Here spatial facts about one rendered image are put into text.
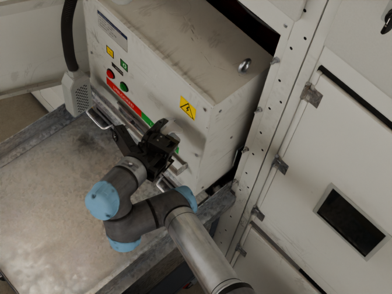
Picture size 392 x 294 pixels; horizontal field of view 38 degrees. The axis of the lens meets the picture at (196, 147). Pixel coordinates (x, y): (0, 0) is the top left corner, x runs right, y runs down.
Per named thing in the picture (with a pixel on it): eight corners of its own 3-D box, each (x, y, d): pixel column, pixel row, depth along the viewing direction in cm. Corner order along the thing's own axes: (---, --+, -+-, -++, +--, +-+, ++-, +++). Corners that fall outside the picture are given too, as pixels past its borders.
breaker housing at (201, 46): (194, 199, 171) (214, 107, 129) (91, 95, 187) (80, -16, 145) (303, 111, 192) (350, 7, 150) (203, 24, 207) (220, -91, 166)
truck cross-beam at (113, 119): (195, 213, 173) (196, 205, 168) (85, 101, 191) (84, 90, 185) (206, 203, 175) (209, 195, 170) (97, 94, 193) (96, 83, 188)
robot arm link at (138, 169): (109, 181, 134) (113, 157, 128) (120, 170, 137) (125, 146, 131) (136, 196, 132) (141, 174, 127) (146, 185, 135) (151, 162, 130)
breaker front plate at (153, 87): (190, 200, 170) (209, 109, 130) (90, 98, 186) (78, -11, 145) (193, 198, 171) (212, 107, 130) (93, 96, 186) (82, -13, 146)
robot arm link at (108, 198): (87, 220, 127) (77, 190, 122) (115, 191, 135) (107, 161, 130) (115, 228, 123) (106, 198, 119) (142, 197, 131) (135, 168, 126)
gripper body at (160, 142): (175, 160, 143) (150, 188, 135) (146, 144, 145) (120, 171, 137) (181, 139, 138) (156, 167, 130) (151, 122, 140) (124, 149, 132)
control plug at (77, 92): (74, 118, 176) (69, 84, 161) (65, 108, 178) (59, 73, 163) (94, 105, 179) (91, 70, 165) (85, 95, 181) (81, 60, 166)
